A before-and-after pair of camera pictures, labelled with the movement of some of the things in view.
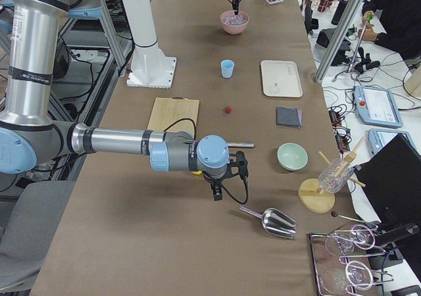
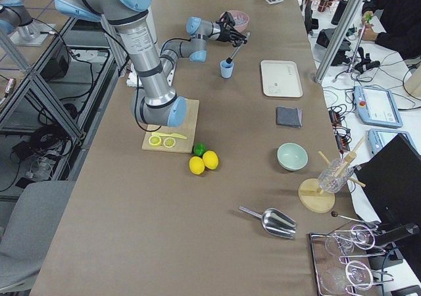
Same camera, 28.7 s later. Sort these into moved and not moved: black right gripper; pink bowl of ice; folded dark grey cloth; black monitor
Moved: black right gripper
Not moved: pink bowl of ice; black monitor; folded dark grey cloth
